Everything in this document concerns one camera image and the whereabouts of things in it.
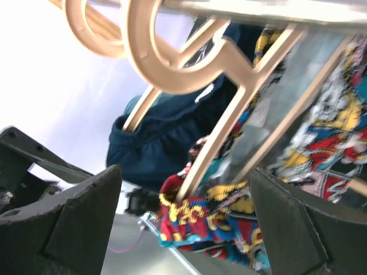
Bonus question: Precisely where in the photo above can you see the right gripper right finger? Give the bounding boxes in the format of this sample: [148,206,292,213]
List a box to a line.
[249,168,366,274]

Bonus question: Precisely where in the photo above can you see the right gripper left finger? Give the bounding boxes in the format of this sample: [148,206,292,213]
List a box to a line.
[1,166,122,274]

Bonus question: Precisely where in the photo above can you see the colourful comic print shorts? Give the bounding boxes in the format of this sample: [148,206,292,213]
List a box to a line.
[159,34,366,274]

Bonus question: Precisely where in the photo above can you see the beige hanger of comic shorts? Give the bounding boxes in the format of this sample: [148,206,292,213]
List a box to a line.
[122,0,352,201]

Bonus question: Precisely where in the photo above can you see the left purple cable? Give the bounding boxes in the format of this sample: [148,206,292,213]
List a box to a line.
[107,226,150,253]

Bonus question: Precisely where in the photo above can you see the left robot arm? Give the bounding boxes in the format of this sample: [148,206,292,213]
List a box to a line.
[1,127,122,222]

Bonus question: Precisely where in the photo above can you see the metal clothes rail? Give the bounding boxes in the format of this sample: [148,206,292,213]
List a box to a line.
[162,0,366,29]

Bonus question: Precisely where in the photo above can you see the beige hanger of navy shorts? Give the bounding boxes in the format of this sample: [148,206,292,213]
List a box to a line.
[51,1,229,132]

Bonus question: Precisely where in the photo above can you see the navy blue shorts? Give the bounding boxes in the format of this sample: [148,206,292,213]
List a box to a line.
[105,21,264,193]

